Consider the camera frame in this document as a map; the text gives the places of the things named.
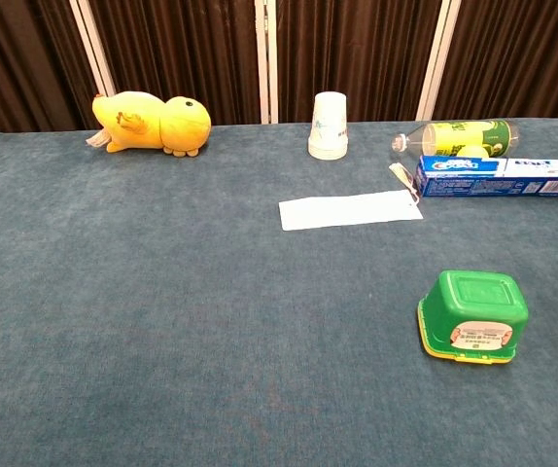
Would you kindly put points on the white paper bookmark card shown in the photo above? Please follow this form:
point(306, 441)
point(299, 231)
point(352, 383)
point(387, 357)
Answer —
point(347, 210)

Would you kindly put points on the yellow plush duck toy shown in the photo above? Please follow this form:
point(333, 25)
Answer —
point(182, 126)

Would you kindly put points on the stack of white paper cups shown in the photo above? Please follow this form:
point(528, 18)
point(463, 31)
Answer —
point(328, 126)

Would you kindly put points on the clear bottle green yellow label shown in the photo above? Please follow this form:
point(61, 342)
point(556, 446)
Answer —
point(463, 136)

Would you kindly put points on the teal table cloth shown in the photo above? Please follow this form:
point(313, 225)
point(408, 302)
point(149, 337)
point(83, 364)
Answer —
point(162, 316)

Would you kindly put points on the dark brown pleated curtain panel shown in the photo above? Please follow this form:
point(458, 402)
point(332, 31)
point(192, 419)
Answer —
point(357, 48)
point(182, 48)
point(11, 63)
point(522, 58)

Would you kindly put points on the green container yellow lid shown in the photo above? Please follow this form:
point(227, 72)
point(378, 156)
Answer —
point(473, 311)

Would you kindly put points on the white upright screen frame post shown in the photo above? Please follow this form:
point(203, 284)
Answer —
point(267, 58)

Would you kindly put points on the blue white toothpaste box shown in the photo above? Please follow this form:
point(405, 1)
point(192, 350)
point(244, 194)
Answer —
point(483, 185)

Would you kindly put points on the white slanted screen frame post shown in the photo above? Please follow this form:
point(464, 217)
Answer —
point(92, 46)
point(437, 58)

